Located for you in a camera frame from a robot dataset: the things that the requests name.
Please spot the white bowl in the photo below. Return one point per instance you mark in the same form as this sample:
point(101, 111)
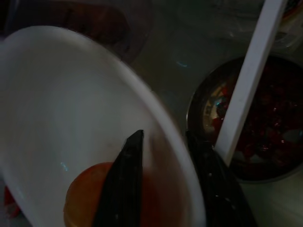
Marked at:
point(59, 94)

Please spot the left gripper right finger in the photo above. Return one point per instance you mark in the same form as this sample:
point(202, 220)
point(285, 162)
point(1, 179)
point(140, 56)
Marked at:
point(217, 189)

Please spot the steel pot of red food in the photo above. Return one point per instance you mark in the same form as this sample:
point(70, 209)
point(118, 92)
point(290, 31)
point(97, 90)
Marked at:
point(272, 118)

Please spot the orange round fruit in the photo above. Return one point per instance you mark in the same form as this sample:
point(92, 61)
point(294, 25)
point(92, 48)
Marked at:
point(82, 194)

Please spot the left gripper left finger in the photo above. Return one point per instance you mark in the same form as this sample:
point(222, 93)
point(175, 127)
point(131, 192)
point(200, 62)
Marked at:
point(123, 184)

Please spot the dark brown food container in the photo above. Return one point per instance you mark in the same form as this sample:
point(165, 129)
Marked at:
point(99, 28)

